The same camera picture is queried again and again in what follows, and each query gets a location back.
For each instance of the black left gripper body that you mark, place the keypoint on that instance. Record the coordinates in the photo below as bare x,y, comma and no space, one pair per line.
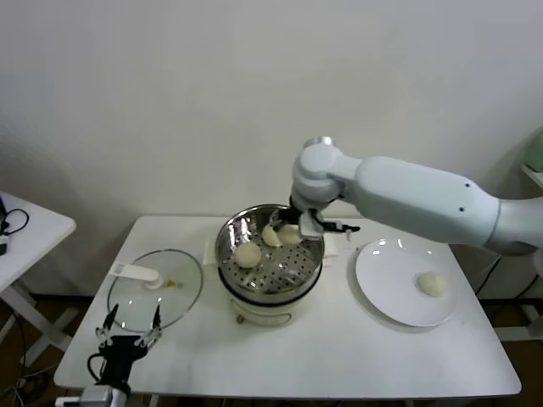
119,352

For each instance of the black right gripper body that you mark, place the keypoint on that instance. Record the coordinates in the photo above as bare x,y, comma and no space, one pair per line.
292,215

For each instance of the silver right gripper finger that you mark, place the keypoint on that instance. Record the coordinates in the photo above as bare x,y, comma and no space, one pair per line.
276,218
298,225

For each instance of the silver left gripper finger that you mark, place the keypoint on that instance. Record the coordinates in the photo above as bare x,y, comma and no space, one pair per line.
110,320
157,320

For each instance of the white steamed baozi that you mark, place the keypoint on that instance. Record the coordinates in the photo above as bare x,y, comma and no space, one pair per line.
290,235
248,256
432,284
270,236

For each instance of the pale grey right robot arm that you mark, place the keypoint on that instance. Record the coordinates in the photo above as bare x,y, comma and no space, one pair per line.
403,191

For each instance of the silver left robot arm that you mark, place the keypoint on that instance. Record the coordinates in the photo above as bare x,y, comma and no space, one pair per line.
110,396

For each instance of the stainless steel steamer basket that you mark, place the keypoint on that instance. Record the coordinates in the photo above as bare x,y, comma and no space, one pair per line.
305,258

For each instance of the white electric cooker pot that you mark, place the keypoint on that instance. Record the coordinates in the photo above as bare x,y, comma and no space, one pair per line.
263,313

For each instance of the white round plate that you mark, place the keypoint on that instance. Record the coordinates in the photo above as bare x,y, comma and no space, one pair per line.
382,280

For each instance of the white side table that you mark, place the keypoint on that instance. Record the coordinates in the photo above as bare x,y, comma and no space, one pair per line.
38,229

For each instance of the small black device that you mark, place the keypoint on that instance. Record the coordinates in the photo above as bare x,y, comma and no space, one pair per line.
2,250

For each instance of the white shelf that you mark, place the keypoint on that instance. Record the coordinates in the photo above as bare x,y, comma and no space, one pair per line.
535,178

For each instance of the white power adapter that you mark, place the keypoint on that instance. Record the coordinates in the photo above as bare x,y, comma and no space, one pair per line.
528,313

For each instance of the pale green object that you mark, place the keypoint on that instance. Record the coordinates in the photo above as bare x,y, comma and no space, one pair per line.
535,152

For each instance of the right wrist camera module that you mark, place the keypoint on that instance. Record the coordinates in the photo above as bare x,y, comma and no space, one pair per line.
309,224

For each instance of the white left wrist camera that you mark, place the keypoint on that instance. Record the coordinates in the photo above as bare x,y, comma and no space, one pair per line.
68,402

